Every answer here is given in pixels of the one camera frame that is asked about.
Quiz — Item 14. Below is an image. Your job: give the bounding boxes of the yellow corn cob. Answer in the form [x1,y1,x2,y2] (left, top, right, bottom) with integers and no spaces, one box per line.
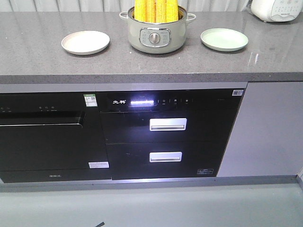
[145,0,156,23]
[166,0,178,23]
[134,0,146,22]
[155,0,166,23]

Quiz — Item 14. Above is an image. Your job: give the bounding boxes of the black disinfection cabinet drawers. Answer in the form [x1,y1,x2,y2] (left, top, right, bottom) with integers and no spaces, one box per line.
[97,88,244,180]

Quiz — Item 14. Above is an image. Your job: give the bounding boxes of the sage green electric cooking pot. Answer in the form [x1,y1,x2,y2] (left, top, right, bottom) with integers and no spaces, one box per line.
[119,6,196,54]

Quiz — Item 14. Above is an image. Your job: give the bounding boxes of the beige round plate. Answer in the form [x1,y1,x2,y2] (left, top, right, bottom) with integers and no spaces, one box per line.
[61,31,110,55]

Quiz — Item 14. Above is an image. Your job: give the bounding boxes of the light green round plate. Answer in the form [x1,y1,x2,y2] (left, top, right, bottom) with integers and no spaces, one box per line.
[201,28,249,52]

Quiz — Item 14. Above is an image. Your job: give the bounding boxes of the black built-in dishwasher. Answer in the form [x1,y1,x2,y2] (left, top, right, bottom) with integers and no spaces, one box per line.
[0,92,111,183]

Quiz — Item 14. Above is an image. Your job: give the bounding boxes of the grey cabinet door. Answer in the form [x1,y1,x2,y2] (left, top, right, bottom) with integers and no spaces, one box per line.
[218,82,303,177]

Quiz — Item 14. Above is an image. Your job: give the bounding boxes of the small black floor scrap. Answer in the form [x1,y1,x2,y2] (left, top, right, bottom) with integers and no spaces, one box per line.
[95,222,105,227]

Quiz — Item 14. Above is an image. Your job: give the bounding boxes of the white pleated curtain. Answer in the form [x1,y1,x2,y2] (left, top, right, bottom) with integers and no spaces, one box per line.
[0,0,249,12]

